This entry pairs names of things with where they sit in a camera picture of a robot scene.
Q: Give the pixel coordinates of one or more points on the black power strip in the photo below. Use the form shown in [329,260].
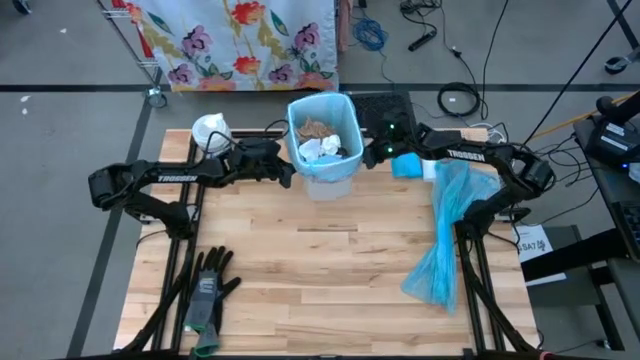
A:
[422,41]

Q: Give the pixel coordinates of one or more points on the large brown paper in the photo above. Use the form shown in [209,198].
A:
[315,130]

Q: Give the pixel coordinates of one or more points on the yellow Lysol wipes canister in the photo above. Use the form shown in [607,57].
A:
[210,127]

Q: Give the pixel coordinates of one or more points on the white paper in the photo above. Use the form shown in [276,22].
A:
[310,150]

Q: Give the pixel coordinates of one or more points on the white plastic trash bin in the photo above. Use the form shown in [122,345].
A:
[327,189]

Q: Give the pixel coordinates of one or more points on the black desk device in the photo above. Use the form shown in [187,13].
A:
[612,140]

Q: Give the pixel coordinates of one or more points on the blue trash bag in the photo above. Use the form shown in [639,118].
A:
[445,210]

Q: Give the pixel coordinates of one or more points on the grey black cart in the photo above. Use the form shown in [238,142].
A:
[575,290]

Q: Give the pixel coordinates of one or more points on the black keyboard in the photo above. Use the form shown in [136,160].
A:
[630,225]

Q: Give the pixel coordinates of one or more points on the white bin with blue liner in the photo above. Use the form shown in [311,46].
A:
[345,115]

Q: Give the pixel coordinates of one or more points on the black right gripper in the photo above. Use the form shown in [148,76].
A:
[400,142]

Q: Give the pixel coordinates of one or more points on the grey black work glove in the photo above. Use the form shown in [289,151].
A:
[206,347]
[207,290]

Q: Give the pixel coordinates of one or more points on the dark desk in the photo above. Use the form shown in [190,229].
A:
[610,185]

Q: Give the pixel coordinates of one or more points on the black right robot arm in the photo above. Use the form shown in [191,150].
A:
[465,155]

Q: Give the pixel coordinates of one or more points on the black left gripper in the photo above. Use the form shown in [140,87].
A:
[257,160]

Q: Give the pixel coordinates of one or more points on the white tissue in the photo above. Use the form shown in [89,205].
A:
[331,145]

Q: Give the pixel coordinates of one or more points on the white power strip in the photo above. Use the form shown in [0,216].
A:
[495,134]

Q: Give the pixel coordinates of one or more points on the floral print curtain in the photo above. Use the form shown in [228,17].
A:
[210,20]

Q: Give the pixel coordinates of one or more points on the white paper sign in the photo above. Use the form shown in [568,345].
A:
[532,245]

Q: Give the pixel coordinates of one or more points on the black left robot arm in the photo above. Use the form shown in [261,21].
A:
[170,175]

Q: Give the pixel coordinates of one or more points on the folded blue bag pack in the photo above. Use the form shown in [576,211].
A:
[407,167]

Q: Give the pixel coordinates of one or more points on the black chair caster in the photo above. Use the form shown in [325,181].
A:
[21,6]

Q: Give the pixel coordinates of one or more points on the black floor mat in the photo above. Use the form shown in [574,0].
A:
[380,102]

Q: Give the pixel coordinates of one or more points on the pink hanging cloth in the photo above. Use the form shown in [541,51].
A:
[344,25]

